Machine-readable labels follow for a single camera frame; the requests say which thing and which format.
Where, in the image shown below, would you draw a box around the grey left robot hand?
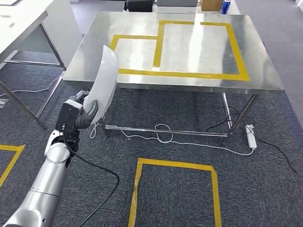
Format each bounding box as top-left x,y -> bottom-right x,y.
70,90 -> 99,130

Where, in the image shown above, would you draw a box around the white curved car part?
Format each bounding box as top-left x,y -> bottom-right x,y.
82,45 -> 119,125

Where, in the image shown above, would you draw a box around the stainless steel workbench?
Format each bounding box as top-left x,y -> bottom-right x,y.
63,11 -> 284,139

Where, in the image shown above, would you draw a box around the yellow floor tape square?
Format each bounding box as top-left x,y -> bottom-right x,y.
0,144 -> 26,190
128,157 -> 222,227

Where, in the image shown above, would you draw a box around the white desk dark legs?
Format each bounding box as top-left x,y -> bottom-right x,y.
0,0 -> 83,130

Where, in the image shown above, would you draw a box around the yellow tape double rectangle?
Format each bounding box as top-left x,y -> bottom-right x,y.
109,20 -> 250,82

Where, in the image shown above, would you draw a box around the brown cardboard box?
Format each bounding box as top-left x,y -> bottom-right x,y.
200,0 -> 223,12

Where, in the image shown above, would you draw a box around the blue drink can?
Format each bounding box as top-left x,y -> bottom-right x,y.
220,0 -> 231,15

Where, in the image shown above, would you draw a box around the white power strip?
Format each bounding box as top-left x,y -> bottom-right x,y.
245,124 -> 257,150

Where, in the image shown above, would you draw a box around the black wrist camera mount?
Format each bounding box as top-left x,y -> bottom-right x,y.
55,99 -> 83,132

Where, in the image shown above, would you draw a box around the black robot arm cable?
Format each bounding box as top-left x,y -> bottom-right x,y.
63,131 -> 120,227

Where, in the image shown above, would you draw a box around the thin white floor cable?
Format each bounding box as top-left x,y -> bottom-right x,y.
0,72 -> 65,98

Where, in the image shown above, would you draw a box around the long white floor cable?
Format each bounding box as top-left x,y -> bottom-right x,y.
89,122 -> 255,157

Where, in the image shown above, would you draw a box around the black floor cable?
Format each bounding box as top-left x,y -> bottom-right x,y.
204,106 -> 298,175

